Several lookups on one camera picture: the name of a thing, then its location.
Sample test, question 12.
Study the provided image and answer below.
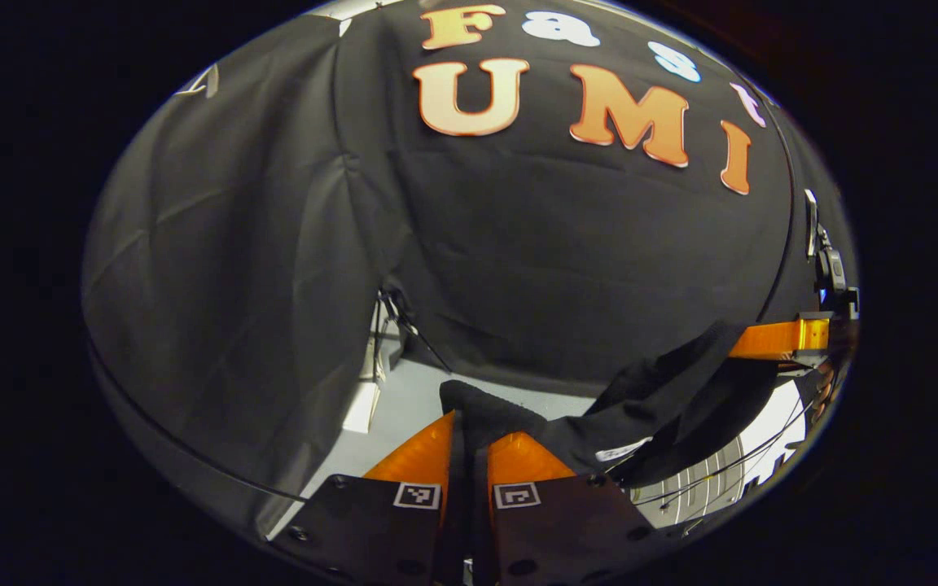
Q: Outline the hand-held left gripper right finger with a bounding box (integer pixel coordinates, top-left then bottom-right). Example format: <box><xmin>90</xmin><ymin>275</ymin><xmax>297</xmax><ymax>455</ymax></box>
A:
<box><xmin>485</xmin><ymin>430</ymin><xmax>704</xmax><ymax>586</ymax></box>

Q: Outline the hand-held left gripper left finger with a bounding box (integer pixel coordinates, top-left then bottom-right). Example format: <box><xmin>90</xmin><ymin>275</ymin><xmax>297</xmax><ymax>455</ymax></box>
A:
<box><xmin>268</xmin><ymin>409</ymin><xmax>459</xmax><ymax>586</ymax></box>

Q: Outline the white laundry hamper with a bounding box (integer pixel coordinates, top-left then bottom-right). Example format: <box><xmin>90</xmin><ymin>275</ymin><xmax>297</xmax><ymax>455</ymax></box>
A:
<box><xmin>624</xmin><ymin>378</ymin><xmax>812</xmax><ymax>526</ymax></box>

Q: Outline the black knit garment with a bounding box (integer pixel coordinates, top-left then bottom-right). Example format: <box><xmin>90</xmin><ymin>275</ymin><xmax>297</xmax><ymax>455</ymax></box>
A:
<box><xmin>439</xmin><ymin>319</ymin><xmax>781</xmax><ymax>583</ymax></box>

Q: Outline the black tripod stand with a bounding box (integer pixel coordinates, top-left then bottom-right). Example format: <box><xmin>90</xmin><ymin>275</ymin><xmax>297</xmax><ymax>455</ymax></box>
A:
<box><xmin>375</xmin><ymin>286</ymin><xmax>452</xmax><ymax>374</ymax></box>

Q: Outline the black backdrop cloth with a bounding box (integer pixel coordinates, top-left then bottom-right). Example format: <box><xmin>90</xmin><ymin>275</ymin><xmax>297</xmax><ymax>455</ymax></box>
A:
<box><xmin>82</xmin><ymin>0</ymin><xmax>853</xmax><ymax>538</ymax></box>

